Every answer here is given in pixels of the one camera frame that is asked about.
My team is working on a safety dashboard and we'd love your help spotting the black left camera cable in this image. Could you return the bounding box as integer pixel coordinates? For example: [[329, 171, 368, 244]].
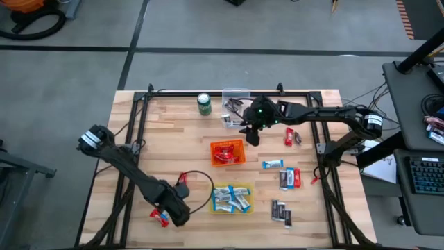
[[180, 169, 215, 215]]

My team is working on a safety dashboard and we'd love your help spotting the yellow translucent plastic bin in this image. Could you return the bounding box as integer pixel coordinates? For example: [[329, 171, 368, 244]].
[[208, 183, 255, 215]]

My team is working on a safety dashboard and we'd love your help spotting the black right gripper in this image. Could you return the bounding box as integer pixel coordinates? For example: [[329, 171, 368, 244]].
[[238, 96, 280, 147]]

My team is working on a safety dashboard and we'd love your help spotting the black aluminium table frame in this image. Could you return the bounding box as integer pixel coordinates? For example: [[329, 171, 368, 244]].
[[78, 83, 379, 250]]

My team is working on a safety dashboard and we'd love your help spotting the black stand pole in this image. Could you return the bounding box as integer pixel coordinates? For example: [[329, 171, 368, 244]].
[[396, 27, 444, 74]]

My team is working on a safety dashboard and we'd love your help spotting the black coiled cable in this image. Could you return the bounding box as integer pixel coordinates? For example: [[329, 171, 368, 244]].
[[421, 93, 444, 117]]

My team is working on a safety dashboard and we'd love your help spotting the grey keyboard desk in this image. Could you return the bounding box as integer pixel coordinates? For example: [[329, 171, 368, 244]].
[[393, 149, 444, 237]]

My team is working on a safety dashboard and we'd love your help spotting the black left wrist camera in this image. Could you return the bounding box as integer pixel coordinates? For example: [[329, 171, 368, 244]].
[[173, 183, 190, 199]]

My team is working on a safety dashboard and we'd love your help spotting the black mat orange edge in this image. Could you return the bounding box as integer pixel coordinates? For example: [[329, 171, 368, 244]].
[[395, 0, 444, 41]]

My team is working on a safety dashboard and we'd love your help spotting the orange shop vacuum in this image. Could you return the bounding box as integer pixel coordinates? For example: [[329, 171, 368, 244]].
[[0, 0, 67, 41]]

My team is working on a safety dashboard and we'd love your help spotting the green Sprite can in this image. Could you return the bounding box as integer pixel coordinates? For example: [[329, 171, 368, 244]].
[[196, 92, 213, 117]]

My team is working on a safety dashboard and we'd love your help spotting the black camera cable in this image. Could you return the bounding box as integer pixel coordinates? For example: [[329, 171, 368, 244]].
[[227, 97, 256, 114], [180, 169, 215, 215]]

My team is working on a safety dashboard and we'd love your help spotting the black keyboard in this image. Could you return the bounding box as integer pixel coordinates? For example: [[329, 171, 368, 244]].
[[409, 156, 444, 195]]

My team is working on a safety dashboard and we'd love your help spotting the dark grey desk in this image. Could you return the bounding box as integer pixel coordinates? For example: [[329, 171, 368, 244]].
[[382, 60, 444, 151]]

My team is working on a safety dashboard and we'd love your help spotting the clear plastic bin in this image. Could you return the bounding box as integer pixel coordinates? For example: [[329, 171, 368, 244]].
[[221, 87, 252, 129]]

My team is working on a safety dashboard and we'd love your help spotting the white paper sheet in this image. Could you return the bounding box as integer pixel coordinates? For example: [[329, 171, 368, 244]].
[[362, 140, 397, 184]]

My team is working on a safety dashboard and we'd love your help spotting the red dark candy pack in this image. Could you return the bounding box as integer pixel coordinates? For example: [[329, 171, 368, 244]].
[[423, 116, 444, 131]]

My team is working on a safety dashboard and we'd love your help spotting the grey metal stand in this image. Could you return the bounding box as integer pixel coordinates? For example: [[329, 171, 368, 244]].
[[0, 138, 57, 250]]

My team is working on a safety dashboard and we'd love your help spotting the black right camera cable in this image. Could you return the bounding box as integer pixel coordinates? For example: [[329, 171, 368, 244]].
[[227, 97, 256, 114]]

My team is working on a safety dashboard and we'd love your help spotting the orange plastic basket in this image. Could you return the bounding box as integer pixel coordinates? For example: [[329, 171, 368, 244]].
[[209, 139, 247, 167]]

